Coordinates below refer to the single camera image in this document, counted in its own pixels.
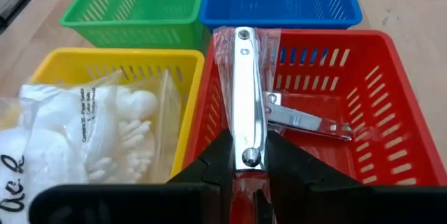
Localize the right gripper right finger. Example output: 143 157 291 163
265 129 447 224

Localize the black metal table frame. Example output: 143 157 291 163
0 0 66 33

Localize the green plastic basket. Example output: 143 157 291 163
59 0 210 50

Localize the blue plastic basket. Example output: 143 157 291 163
198 0 363 31

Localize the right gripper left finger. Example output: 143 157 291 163
29 128 235 224

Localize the red plastic basket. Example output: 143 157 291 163
183 29 447 224

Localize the clear bag of cotton balls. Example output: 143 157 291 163
0 70 182 224

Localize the yellow plastic basket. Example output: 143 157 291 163
0 47 206 185

